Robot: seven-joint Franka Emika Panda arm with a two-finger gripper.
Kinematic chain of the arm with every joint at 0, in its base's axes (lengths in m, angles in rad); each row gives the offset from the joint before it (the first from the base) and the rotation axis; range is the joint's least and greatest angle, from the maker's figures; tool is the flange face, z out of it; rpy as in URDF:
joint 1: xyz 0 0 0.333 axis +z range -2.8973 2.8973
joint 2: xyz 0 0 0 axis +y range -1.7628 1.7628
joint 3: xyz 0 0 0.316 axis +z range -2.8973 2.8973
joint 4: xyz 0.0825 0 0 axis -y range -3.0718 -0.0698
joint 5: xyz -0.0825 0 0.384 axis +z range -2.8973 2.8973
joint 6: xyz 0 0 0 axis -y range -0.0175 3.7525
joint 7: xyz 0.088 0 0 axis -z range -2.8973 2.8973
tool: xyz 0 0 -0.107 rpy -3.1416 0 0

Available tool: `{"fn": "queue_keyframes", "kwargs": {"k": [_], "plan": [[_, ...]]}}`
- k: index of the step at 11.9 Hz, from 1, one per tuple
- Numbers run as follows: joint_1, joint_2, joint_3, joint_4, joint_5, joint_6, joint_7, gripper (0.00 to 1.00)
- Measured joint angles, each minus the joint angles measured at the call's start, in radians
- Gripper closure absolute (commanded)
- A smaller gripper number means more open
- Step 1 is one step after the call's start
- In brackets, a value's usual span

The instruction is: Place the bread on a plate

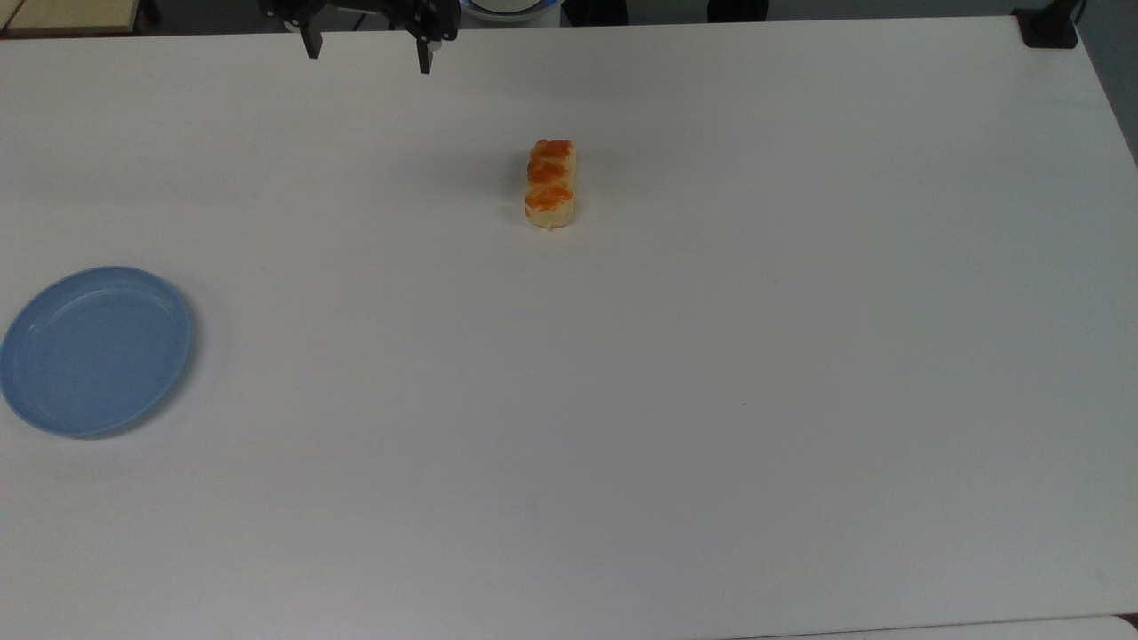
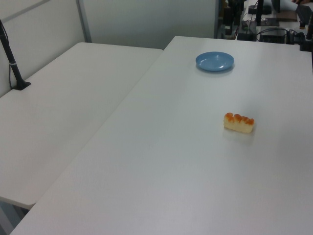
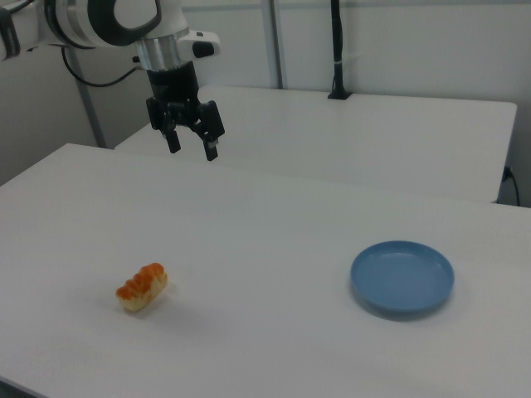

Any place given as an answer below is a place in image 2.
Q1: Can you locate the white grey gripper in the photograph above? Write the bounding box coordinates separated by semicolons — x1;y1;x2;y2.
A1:
224;0;246;35

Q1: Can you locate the toasted bread loaf piece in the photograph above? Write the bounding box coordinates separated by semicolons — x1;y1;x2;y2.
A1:
223;112;255;134

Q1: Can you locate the blue round plate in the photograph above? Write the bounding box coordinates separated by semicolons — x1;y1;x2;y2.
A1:
195;51;236;72

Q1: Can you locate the small black electronics unit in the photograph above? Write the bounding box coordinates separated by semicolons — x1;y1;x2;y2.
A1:
236;30;257;42

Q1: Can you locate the black pole with round base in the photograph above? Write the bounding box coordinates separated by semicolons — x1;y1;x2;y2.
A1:
247;0;272;26

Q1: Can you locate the black box device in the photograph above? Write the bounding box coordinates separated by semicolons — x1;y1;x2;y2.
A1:
259;28;288;45

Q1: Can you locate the brown flat board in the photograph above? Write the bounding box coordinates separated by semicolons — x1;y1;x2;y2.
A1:
275;11;298;22

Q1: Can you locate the black angled device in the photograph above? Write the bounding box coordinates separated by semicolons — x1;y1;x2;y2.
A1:
295;4;312;31

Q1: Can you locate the black pole stand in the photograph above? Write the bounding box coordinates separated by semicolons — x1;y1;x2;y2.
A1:
0;19;32;92

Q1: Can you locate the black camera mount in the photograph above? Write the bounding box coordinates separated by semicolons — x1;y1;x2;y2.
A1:
287;29;313;52

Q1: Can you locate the grey metal partition post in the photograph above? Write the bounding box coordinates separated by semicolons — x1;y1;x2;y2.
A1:
75;0;92;44

